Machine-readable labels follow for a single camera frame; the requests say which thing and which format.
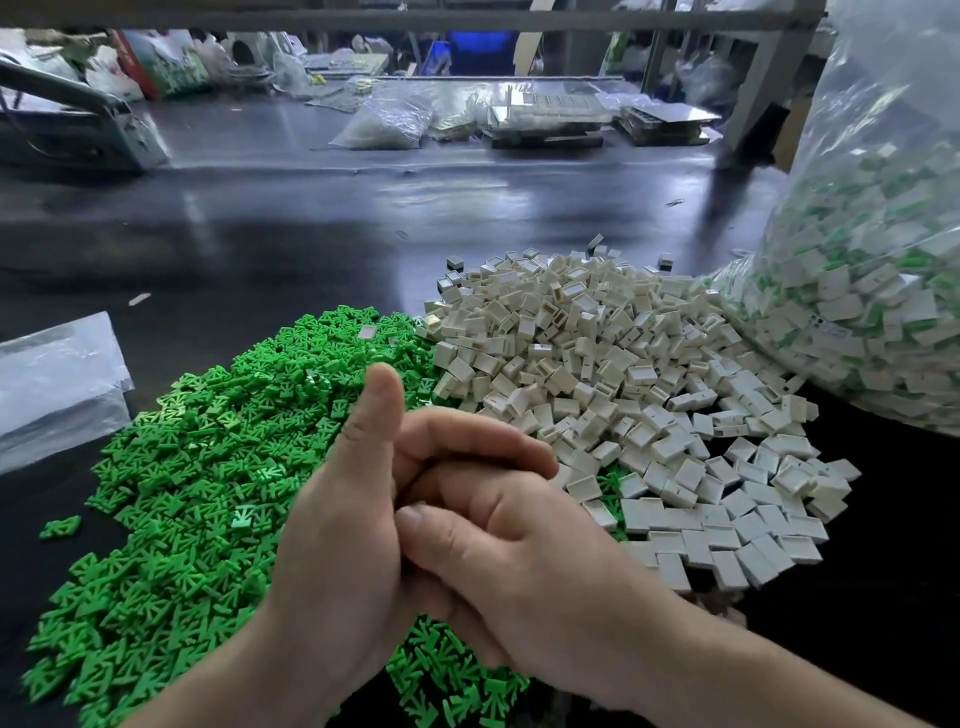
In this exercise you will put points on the stack of clear flat bags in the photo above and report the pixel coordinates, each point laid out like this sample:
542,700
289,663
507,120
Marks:
60,390

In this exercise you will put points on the person's right hand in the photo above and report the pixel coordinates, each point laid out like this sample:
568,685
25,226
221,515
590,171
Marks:
540,578

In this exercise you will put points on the grey metal slanted post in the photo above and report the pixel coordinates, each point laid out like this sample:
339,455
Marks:
773,69

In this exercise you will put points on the dark flat tray stack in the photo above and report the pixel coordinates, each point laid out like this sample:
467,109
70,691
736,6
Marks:
669,123

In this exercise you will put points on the pile of green plastic clips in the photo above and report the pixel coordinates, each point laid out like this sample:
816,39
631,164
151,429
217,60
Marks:
195,443

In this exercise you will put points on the pile of white plastic caps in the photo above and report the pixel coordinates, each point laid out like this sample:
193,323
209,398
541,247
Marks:
630,338

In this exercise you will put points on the small clear bag of parts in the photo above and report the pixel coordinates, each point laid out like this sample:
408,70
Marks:
383,123

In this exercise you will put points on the person's left hand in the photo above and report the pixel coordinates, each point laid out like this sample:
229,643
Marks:
353,555

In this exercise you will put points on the person's left forearm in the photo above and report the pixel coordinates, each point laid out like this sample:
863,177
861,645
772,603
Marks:
225,693

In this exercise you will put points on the small green plastic part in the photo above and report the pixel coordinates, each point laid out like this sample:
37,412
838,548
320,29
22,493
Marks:
60,527

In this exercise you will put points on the clear plastic bag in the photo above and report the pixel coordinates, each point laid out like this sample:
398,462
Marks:
878,278

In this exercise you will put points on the blue crate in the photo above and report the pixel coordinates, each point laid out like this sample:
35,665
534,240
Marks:
480,53

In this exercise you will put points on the grey metal horizontal bar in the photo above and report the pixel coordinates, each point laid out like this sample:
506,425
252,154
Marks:
450,20

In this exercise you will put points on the grey heat sealer machine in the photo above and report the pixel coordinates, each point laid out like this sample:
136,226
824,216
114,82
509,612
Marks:
78,128

